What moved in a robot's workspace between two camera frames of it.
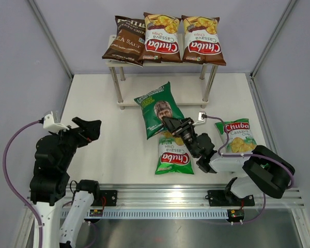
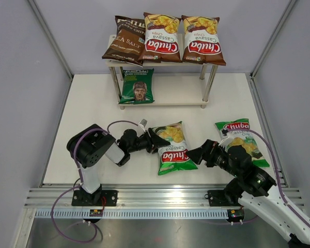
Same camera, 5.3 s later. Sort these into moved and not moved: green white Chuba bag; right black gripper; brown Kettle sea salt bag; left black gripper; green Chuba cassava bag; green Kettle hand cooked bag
Moved: left black gripper; green Kettle hand cooked bag; right black gripper
Not moved: green white Chuba bag; green Chuba cassava bag; brown Kettle sea salt bag
